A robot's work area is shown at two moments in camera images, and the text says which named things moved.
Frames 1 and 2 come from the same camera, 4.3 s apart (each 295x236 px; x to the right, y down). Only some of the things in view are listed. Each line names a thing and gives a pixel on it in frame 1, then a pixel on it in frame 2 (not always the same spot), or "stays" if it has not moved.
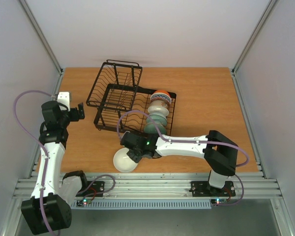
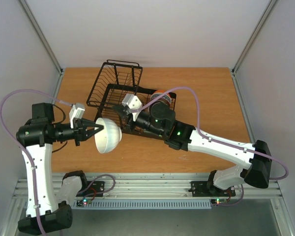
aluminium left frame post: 38,30 stays
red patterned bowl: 160,99 stays
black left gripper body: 76,117 to 78,132
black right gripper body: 134,154 to 127,118
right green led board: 219,201 stays
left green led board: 84,202 stays
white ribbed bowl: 122,162 to 107,139
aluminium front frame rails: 253,185 stays
